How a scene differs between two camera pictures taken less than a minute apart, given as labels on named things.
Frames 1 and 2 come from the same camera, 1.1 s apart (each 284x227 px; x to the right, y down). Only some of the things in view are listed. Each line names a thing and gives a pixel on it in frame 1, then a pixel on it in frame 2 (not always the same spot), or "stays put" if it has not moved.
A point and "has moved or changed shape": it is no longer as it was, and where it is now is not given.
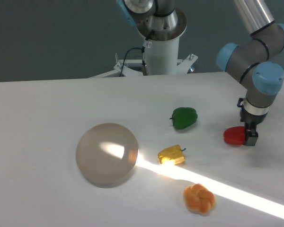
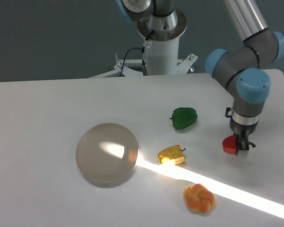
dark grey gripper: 251,135 -> 241,131
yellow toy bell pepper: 172,156 stays put
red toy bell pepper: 235,135 has moved or changed shape
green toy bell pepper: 183,117 stays put
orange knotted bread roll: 198,199 stays put
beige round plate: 106,153 stays put
